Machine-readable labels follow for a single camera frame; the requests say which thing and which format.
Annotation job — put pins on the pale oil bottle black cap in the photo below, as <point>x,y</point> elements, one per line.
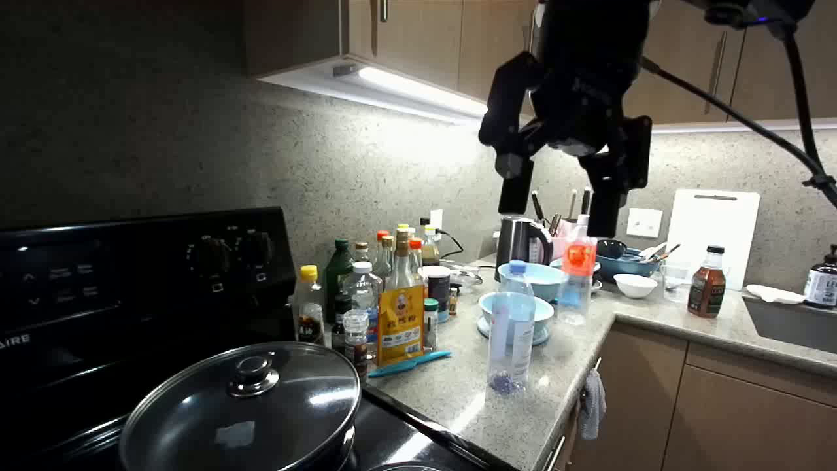
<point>428,243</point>

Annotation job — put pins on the wooden cabinets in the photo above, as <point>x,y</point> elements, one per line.
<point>419,34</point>
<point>741,420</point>

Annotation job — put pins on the black electric stove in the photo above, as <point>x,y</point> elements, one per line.
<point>131,277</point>

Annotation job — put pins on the wooden lower cabinets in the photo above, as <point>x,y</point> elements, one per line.
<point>741,420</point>

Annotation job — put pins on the small bottle yellow cap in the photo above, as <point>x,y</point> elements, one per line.
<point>311,314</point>

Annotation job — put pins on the dark bowl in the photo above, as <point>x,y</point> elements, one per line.
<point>623,265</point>

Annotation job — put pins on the grey hanging towel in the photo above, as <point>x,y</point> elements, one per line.
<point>593,405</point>

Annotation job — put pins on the clear bottle orange label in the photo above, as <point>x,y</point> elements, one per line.
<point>577,288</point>

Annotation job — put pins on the black electric kettle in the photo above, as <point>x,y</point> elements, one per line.
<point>526,242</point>

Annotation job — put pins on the white cutting board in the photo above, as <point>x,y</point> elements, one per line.
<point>715,224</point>

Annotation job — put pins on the yellow label sauce bottle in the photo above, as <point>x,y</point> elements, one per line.
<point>402,322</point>

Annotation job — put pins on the pink knife block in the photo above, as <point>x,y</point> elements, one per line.
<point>567,233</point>

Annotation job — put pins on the white bottle green cap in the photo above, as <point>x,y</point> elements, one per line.
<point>430,328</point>

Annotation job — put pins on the teal plastic kitchen tool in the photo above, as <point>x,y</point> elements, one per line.
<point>409,362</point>

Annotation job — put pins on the white cloth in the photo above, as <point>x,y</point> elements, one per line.
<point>772,294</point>

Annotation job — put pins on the dark green glass bottle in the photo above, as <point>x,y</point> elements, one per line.
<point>339,277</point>

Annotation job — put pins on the dark jar white lid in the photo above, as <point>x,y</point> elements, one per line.
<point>437,288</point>

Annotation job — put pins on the dark kitchen sink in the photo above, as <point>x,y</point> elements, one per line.
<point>798,328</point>

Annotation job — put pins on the orange sauce bottle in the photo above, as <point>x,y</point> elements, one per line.
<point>418,248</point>

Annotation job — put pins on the dark jar white label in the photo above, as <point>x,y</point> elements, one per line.
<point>822,282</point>

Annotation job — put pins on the black camera stand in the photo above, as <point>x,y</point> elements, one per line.
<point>798,86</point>

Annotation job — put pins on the white wall outlet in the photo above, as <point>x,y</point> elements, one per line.
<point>644,224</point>

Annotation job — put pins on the clear bottle white cap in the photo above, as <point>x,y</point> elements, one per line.
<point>365,292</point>

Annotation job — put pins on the small white bowl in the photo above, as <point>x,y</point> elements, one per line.
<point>637,286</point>

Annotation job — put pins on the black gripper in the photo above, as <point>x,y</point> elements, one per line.
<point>579,94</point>

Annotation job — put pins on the large light blue bowl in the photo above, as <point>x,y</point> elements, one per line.
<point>545,280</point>

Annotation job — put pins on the black pan glass lid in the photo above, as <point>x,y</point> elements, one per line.
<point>219,420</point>

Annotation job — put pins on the clear water bottle blue cap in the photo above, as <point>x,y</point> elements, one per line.
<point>511,341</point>

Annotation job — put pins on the brown liquid bottle white cap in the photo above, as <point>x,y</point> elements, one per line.
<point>707,292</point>

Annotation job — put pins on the wooden upper cabinets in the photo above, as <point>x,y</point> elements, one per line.
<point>419,34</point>

